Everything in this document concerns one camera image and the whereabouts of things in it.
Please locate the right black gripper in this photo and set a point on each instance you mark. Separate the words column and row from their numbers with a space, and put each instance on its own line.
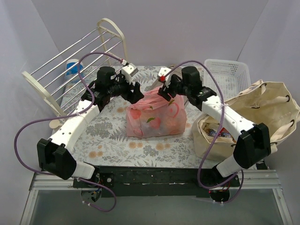
column 170, row 86

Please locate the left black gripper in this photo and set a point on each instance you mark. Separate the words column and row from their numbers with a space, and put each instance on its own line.
column 129, row 89

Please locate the pink plastic grocery bag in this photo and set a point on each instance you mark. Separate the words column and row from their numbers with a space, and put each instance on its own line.
column 153, row 116

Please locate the beige canvas tote bag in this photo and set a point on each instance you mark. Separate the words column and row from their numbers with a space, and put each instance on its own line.
column 263, row 102

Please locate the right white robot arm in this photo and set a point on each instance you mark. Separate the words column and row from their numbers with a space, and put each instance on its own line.
column 252, row 140

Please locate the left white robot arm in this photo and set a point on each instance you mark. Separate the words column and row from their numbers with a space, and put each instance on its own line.
column 54, row 153

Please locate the steel tray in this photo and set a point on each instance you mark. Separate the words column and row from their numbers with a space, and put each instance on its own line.
column 156, row 83

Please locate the floral table mat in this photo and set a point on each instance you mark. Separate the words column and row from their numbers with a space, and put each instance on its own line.
column 104, row 142

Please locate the blue white container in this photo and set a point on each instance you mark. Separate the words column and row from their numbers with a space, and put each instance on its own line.
column 71, row 75

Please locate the white plastic basket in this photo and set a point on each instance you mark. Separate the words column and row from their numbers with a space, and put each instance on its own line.
column 231, row 76

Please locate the cream metal shoe rack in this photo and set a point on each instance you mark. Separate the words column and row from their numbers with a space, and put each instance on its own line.
column 58, row 81

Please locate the grey soap dispenser bottle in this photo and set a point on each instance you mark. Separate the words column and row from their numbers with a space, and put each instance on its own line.
column 53, row 124

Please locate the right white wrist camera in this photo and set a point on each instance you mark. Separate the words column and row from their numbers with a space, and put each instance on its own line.
column 162, row 75

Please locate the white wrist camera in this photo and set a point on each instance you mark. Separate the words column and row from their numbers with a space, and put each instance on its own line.
column 162, row 75
column 129, row 71

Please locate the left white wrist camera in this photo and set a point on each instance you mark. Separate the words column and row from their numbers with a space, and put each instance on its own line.
column 129, row 71

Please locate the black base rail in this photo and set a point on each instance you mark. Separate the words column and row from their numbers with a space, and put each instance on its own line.
column 150, row 181

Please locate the aluminium frame rail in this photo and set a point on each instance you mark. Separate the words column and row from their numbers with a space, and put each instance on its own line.
column 50, row 182

